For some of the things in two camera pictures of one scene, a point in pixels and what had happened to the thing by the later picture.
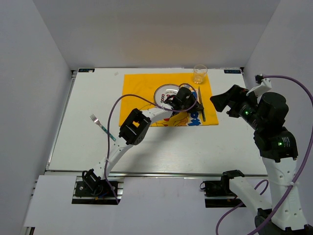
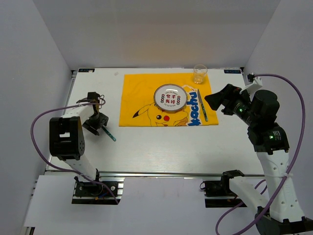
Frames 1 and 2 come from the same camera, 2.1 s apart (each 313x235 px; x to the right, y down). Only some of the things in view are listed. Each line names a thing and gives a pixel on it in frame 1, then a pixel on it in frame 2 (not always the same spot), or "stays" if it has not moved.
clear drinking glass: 199,71 stays
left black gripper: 198,107 to 103,120
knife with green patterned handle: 201,102 stays
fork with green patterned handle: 92,117 stays
